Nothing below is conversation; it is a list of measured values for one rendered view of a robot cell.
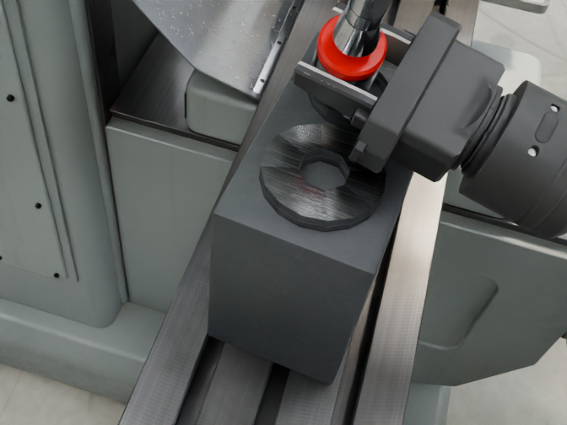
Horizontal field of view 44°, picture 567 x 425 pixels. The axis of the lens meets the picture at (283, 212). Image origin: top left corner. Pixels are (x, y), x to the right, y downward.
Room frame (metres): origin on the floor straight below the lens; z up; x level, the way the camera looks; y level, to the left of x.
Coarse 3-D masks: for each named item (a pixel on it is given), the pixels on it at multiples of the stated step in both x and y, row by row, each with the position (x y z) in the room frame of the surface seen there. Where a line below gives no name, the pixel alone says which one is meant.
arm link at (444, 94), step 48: (432, 48) 0.38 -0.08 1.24; (384, 96) 0.34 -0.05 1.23; (432, 96) 0.35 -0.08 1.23; (480, 96) 0.36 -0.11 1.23; (528, 96) 0.35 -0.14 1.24; (384, 144) 0.32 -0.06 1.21; (432, 144) 0.32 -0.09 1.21; (480, 144) 0.33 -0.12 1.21; (528, 144) 0.32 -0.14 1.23; (480, 192) 0.31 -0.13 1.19; (528, 192) 0.30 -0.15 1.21
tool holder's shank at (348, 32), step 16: (352, 0) 0.35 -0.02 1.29; (368, 0) 0.34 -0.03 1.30; (384, 0) 0.34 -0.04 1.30; (352, 16) 0.35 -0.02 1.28; (368, 16) 0.35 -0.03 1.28; (384, 16) 0.36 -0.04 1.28; (336, 32) 0.37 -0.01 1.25; (352, 32) 0.36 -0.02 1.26; (368, 32) 0.36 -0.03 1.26; (352, 48) 0.36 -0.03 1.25; (368, 48) 0.36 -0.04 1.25
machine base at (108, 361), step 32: (0, 320) 0.62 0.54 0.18; (32, 320) 0.62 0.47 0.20; (64, 320) 0.64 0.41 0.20; (128, 320) 0.66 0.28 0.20; (160, 320) 0.67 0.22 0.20; (0, 352) 0.59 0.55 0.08; (32, 352) 0.58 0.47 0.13; (64, 352) 0.59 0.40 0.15; (96, 352) 0.59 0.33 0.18; (128, 352) 0.59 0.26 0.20; (96, 384) 0.56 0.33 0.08; (128, 384) 0.55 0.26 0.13; (416, 384) 0.63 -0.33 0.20; (416, 416) 0.56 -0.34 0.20
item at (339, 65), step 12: (324, 24) 0.39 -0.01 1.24; (324, 36) 0.38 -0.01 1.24; (384, 36) 0.39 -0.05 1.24; (324, 48) 0.37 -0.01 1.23; (336, 48) 0.37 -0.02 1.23; (384, 48) 0.38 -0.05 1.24; (324, 60) 0.36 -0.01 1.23; (336, 60) 0.36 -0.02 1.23; (348, 60) 0.37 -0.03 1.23; (360, 60) 0.37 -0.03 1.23; (372, 60) 0.37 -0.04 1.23; (336, 72) 0.36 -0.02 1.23; (348, 72) 0.36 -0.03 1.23; (360, 72) 0.36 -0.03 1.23; (372, 72) 0.36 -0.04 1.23
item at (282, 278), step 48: (288, 96) 0.41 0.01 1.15; (288, 144) 0.34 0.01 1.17; (336, 144) 0.35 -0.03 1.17; (240, 192) 0.30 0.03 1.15; (288, 192) 0.30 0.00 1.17; (336, 192) 0.31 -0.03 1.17; (384, 192) 0.33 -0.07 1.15; (240, 240) 0.28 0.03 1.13; (288, 240) 0.27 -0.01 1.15; (336, 240) 0.28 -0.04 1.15; (384, 240) 0.28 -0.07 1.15; (240, 288) 0.27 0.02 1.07; (288, 288) 0.27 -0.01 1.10; (336, 288) 0.26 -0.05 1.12; (240, 336) 0.27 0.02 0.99; (288, 336) 0.26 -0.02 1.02; (336, 336) 0.26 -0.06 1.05
